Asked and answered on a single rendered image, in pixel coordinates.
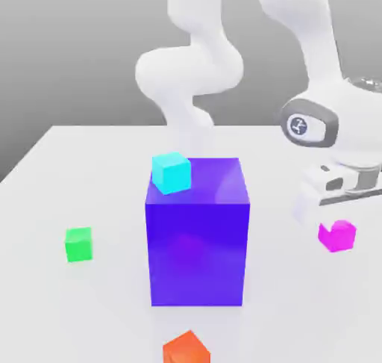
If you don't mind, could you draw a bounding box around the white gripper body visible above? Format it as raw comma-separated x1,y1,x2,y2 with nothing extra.
292,182,382,229

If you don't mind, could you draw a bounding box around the small magenta cube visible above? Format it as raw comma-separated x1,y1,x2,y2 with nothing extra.
317,219,357,254

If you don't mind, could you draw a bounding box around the small cyan cube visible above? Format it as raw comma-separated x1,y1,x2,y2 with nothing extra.
151,151,192,196

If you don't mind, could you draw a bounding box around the small orange cube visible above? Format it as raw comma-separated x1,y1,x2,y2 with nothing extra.
162,329,212,363

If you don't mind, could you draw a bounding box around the small green cube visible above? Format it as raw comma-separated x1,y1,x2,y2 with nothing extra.
64,226,94,263

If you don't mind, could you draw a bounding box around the large purple box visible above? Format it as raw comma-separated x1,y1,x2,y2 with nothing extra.
145,157,251,308

